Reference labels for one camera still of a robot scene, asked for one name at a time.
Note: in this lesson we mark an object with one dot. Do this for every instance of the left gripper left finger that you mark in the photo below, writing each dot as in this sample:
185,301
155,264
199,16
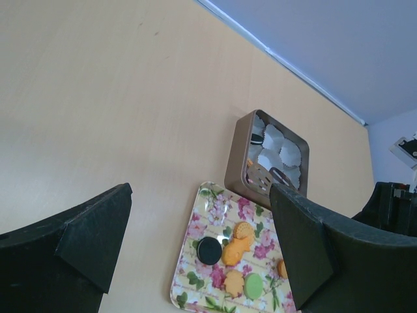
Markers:
66,262

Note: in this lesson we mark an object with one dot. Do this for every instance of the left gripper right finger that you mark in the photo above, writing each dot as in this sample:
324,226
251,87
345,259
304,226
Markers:
337,264

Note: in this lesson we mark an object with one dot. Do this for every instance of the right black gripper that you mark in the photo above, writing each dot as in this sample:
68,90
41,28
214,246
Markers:
391,207

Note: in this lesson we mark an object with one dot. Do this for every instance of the orange round biscuit top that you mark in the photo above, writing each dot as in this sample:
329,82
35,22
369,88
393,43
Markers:
244,230

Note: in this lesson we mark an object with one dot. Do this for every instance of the orange fish cookie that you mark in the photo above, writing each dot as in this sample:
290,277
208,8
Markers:
234,251

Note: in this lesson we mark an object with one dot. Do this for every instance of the metal tongs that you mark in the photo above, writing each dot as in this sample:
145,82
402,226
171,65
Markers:
260,179

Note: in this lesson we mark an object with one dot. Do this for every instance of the black sandwich cookie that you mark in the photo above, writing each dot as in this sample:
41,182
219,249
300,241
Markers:
256,139
209,250

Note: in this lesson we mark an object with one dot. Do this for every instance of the orange flower cookie right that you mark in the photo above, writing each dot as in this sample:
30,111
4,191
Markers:
281,269

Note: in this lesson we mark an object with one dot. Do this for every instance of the orange flower cookie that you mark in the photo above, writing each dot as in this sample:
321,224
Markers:
234,283
281,269

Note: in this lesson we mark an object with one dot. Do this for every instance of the green sandwich cookie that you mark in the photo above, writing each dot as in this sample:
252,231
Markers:
253,286

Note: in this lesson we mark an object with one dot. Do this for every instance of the orange flower cookie left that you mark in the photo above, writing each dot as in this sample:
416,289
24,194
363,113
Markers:
234,283

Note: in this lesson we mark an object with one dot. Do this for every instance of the floral serving tray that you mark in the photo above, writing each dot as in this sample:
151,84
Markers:
197,287

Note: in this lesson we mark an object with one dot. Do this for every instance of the brown cookie tin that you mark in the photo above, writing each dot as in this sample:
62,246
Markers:
282,148

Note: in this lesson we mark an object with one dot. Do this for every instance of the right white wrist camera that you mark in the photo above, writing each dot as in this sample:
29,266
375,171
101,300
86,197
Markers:
405,150

